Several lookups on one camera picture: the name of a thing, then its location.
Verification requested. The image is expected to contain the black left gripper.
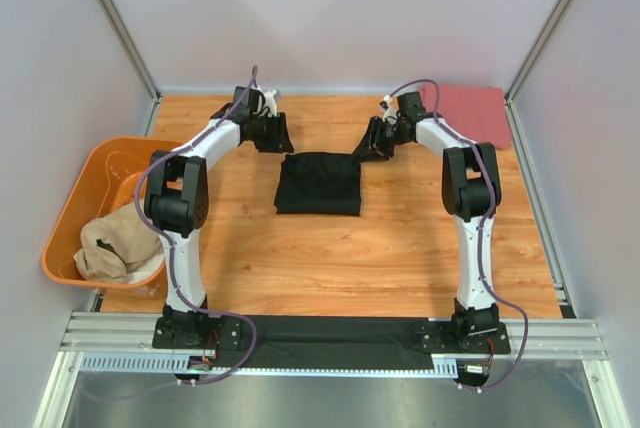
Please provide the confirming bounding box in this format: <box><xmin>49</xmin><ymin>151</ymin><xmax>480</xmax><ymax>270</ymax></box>
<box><xmin>250</xmin><ymin>113</ymin><xmax>294</xmax><ymax>155</ymax></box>

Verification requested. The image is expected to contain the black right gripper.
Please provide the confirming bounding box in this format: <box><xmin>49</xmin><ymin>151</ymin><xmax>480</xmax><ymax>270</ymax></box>
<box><xmin>351</xmin><ymin>117</ymin><xmax>410</xmax><ymax>163</ymax></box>

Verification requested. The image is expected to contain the black t shirt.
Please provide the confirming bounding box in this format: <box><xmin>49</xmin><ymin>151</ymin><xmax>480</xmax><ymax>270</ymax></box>
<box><xmin>274</xmin><ymin>152</ymin><xmax>361</xmax><ymax>216</ymax></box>

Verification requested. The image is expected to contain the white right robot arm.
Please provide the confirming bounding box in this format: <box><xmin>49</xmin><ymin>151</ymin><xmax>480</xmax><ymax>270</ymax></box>
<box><xmin>354</xmin><ymin>91</ymin><xmax>501</xmax><ymax>352</ymax></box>

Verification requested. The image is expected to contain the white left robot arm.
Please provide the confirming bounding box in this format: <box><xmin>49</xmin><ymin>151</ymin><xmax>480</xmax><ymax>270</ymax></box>
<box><xmin>143</xmin><ymin>86</ymin><xmax>294</xmax><ymax>349</ymax></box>

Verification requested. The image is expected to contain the folded red t shirt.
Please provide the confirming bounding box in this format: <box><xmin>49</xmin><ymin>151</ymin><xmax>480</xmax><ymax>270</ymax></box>
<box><xmin>416</xmin><ymin>83</ymin><xmax>511</xmax><ymax>157</ymax></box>

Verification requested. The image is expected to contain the orange plastic basket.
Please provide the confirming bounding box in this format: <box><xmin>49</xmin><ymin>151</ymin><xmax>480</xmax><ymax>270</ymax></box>
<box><xmin>41</xmin><ymin>136</ymin><xmax>181</xmax><ymax>297</ymax></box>

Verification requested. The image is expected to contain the beige t shirt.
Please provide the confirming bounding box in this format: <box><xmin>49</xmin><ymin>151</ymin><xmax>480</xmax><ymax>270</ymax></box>
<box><xmin>74</xmin><ymin>203</ymin><xmax>164</xmax><ymax>284</ymax></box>

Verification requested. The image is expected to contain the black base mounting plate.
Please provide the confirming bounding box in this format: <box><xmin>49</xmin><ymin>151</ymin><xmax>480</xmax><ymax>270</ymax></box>
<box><xmin>168</xmin><ymin>315</ymin><xmax>511</xmax><ymax>371</ymax></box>

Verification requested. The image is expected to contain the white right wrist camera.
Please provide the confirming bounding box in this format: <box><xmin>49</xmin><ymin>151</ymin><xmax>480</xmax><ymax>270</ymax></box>
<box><xmin>380</xmin><ymin>95</ymin><xmax>397</xmax><ymax>122</ymax></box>

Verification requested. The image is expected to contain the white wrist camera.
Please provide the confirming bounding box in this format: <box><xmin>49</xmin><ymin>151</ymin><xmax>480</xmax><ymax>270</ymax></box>
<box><xmin>259</xmin><ymin>89</ymin><xmax>281</xmax><ymax>117</ymax></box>
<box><xmin>380</xmin><ymin>95</ymin><xmax>397</xmax><ymax>122</ymax></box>

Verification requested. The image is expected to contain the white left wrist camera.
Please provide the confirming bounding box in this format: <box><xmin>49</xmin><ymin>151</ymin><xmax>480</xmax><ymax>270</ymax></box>
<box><xmin>259</xmin><ymin>89</ymin><xmax>281</xmax><ymax>117</ymax></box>

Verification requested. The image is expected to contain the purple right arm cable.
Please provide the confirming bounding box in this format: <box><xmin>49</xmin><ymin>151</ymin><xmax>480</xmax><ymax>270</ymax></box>
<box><xmin>382</xmin><ymin>80</ymin><xmax>530</xmax><ymax>394</ymax></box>

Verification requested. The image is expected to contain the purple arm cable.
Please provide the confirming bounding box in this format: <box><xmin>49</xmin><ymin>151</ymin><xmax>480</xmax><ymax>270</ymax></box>
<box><xmin>382</xmin><ymin>80</ymin><xmax>530</xmax><ymax>394</ymax></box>
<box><xmin>79</xmin><ymin>65</ymin><xmax>260</xmax><ymax>402</ymax></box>

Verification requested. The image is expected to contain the right aluminium corner post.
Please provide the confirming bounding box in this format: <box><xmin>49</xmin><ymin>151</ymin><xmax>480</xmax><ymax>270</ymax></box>
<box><xmin>504</xmin><ymin>0</ymin><xmax>605</xmax><ymax>104</ymax></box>

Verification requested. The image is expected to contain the aluminium corner post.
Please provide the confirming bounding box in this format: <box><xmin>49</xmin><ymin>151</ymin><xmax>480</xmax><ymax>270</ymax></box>
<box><xmin>69</xmin><ymin>0</ymin><xmax>162</xmax><ymax>102</ymax></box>
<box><xmin>504</xmin><ymin>0</ymin><xmax>605</xmax><ymax>104</ymax></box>

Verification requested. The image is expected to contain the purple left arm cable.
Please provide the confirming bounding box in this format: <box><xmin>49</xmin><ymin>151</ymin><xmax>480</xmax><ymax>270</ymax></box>
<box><xmin>79</xmin><ymin>65</ymin><xmax>260</xmax><ymax>402</ymax></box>

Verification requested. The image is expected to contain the aluminium frame rail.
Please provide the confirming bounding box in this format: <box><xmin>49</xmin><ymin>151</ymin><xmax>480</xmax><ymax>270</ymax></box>
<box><xmin>60</xmin><ymin>313</ymin><xmax>607</xmax><ymax>379</ymax></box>

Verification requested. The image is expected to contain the left aluminium corner post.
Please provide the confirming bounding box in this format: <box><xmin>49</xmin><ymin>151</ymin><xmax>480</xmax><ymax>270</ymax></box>
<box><xmin>69</xmin><ymin>0</ymin><xmax>162</xmax><ymax>102</ymax></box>

